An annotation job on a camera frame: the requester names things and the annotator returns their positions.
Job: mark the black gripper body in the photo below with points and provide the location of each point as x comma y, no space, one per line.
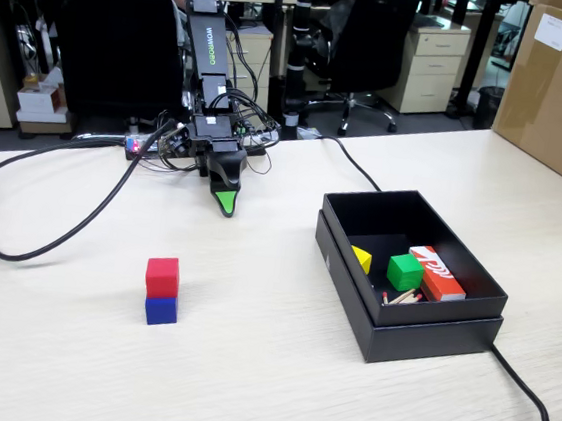
211,135

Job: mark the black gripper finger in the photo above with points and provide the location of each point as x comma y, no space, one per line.
225,202
227,170

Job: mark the red cube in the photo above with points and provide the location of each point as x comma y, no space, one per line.
162,278

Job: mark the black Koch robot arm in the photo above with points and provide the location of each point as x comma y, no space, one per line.
210,42

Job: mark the blue cube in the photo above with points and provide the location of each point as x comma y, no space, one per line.
161,311

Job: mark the green cube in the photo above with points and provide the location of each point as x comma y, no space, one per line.
404,274

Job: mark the black pole with white bands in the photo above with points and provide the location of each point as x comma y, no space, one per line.
296,61

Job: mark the large black office chair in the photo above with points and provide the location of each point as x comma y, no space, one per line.
113,37

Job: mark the yellow wooden block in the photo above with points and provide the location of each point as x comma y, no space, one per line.
362,260

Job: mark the white boxes stack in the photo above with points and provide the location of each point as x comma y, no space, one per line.
38,102

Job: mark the black box tray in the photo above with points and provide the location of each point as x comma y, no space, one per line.
411,211

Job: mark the black wheeled office chair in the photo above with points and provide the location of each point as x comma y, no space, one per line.
374,39

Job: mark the wooden match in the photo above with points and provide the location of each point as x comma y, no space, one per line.
413,300
403,296
408,298

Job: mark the orange white matchbox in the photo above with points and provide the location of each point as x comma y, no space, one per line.
440,277

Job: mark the black open box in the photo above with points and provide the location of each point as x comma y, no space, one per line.
422,345

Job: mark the black trash bin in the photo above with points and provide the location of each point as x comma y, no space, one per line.
488,109

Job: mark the large cardboard box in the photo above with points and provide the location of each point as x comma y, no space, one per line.
558,109

